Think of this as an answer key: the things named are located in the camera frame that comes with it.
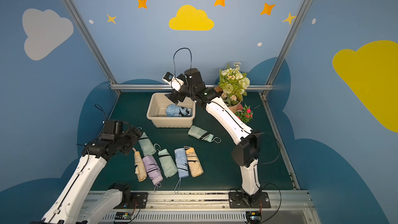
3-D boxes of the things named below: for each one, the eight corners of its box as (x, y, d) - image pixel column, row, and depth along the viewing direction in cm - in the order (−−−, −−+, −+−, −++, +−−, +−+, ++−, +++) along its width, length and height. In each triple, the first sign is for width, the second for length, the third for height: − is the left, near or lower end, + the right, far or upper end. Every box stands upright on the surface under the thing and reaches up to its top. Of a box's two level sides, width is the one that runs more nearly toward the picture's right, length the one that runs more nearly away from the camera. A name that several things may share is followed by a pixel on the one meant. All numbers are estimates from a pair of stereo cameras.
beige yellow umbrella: (191, 178, 82) (191, 176, 80) (183, 149, 93) (183, 147, 90) (204, 173, 84) (204, 172, 82) (194, 145, 94) (194, 143, 92)
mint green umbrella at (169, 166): (167, 178, 82) (166, 177, 80) (153, 146, 93) (152, 145, 92) (179, 171, 84) (178, 170, 83) (164, 141, 96) (163, 139, 94)
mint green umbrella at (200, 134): (187, 134, 100) (186, 132, 98) (191, 126, 104) (191, 124, 101) (218, 148, 94) (218, 146, 92) (221, 139, 98) (222, 137, 96)
